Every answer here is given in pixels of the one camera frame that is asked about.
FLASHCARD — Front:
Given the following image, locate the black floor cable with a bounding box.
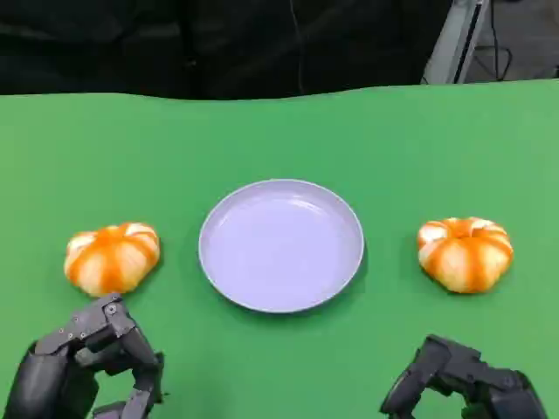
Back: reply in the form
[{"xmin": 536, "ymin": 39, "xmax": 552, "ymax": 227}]
[{"xmin": 473, "ymin": 0, "xmax": 513, "ymax": 82}]

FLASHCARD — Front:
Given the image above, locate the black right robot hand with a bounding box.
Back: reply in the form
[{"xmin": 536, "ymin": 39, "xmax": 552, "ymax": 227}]
[{"xmin": 378, "ymin": 333, "xmax": 549, "ymax": 419}]

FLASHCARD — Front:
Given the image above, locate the green table cloth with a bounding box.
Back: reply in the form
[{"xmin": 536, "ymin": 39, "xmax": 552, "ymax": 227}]
[{"xmin": 0, "ymin": 78, "xmax": 559, "ymax": 419}]

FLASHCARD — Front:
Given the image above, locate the grey metal frame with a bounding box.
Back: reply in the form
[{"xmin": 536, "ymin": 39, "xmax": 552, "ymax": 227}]
[{"xmin": 420, "ymin": 0, "xmax": 493, "ymax": 85}]

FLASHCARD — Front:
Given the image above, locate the orange and white bread roll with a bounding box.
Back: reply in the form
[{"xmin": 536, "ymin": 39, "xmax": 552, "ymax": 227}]
[
  {"xmin": 64, "ymin": 222, "xmax": 162, "ymax": 299},
  {"xmin": 417, "ymin": 216, "xmax": 514, "ymax": 294}
]

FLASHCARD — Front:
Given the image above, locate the lilac plate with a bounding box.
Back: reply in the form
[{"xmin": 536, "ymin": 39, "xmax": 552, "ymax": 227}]
[{"xmin": 198, "ymin": 178, "xmax": 365, "ymax": 314}]

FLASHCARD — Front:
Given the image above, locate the black backdrop curtain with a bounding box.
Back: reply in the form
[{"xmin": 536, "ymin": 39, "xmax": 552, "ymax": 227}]
[{"xmin": 0, "ymin": 0, "xmax": 458, "ymax": 100}]

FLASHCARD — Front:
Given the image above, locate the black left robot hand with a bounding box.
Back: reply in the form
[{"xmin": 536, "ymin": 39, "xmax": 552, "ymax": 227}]
[{"xmin": 0, "ymin": 292, "xmax": 166, "ymax": 419}]

